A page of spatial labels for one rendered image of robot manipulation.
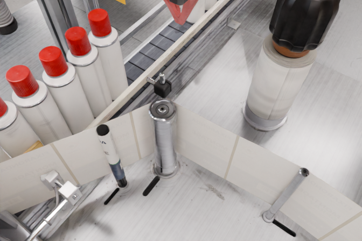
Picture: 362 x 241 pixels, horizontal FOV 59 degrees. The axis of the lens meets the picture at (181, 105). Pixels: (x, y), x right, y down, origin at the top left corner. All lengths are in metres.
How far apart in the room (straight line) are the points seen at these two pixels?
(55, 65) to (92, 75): 0.08
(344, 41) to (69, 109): 0.72
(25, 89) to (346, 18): 0.86
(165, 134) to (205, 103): 0.23
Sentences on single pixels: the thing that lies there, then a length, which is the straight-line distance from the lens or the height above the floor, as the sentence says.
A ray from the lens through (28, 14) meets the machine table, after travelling 1.03.
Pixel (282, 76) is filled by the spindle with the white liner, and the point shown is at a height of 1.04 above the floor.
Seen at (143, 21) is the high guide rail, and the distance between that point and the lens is 0.72.
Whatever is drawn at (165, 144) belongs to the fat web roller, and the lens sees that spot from 0.48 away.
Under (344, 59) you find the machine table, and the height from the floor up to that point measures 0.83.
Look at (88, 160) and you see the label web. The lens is 0.49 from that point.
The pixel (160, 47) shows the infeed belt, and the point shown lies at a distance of 0.77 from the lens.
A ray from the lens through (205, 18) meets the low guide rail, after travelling 0.80.
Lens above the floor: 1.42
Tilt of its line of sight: 55 degrees down
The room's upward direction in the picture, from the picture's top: 1 degrees clockwise
